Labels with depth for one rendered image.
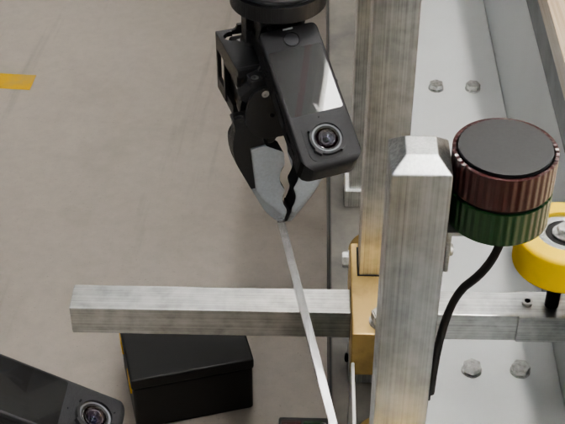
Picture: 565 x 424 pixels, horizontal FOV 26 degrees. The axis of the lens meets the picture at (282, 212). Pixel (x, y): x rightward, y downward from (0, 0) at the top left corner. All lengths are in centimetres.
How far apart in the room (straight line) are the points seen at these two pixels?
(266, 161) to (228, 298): 16
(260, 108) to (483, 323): 29
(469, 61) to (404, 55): 82
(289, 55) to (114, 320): 31
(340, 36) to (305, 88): 77
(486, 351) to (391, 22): 50
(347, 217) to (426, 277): 61
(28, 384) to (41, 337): 144
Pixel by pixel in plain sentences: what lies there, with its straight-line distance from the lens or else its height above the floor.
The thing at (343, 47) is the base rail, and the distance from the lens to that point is 162.
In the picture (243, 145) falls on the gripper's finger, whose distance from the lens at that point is 94.
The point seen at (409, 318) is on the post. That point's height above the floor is 103.
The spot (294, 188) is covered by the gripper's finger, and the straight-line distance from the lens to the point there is 98.
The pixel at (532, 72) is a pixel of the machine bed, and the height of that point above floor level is 76.
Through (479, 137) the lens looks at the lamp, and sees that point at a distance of 70.
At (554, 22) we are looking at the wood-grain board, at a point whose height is 90.
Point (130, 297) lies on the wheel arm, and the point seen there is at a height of 82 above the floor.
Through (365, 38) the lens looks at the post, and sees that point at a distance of 123.
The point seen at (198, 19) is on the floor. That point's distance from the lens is 306.
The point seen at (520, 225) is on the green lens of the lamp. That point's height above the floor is 111.
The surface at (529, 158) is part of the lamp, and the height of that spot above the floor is 115.
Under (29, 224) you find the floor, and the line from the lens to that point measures 246.
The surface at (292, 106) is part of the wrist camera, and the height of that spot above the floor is 106.
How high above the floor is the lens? 156
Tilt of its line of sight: 40 degrees down
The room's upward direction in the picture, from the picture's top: straight up
